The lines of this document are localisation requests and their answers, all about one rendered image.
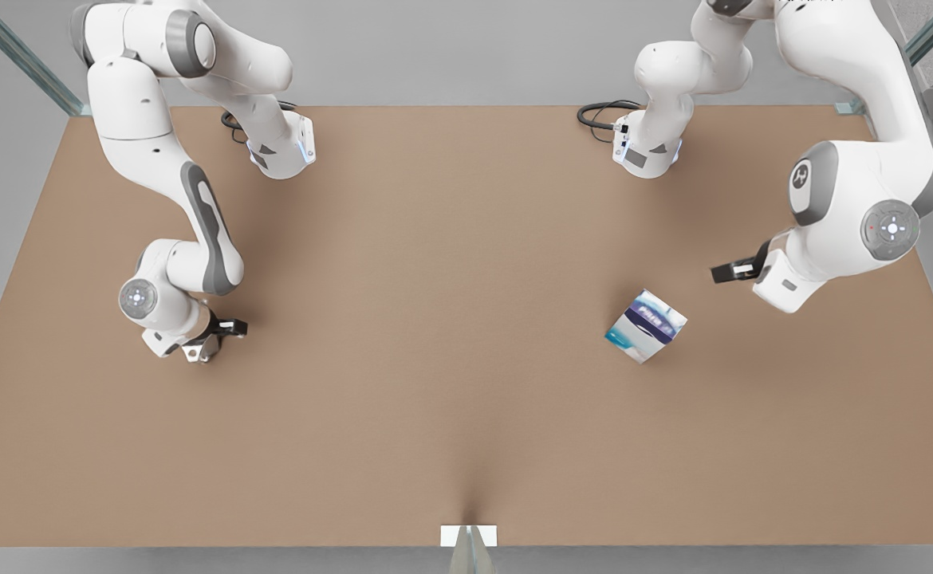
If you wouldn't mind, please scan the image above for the silver frame post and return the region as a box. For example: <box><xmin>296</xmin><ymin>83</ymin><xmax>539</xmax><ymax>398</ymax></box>
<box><xmin>0</xmin><ymin>0</ymin><xmax>91</xmax><ymax>118</ymax></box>
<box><xmin>833</xmin><ymin>0</ymin><xmax>933</xmax><ymax>117</ymax></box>

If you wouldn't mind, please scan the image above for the silver post with white foot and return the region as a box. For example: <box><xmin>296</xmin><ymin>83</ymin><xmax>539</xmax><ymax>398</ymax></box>
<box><xmin>439</xmin><ymin>524</ymin><xmax>498</xmax><ymax>574</ymax></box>

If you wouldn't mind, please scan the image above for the black cable loop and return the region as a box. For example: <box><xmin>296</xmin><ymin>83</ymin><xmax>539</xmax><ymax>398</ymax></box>
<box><xmin>576</xmin><ymin>100</ymin><xmax>644</xmax><ymax>145</ymax></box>
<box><xmin>220</xmin><ymin>100</ymin><xmax>300</xmax><ymax>146</ymax></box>

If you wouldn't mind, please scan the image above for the white blue printed box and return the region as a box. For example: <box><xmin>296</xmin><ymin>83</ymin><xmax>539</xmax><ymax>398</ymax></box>
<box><xmin>604</xmin><ymin>289</ymin><xmax>689</xmax><ymax>365</ymax></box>

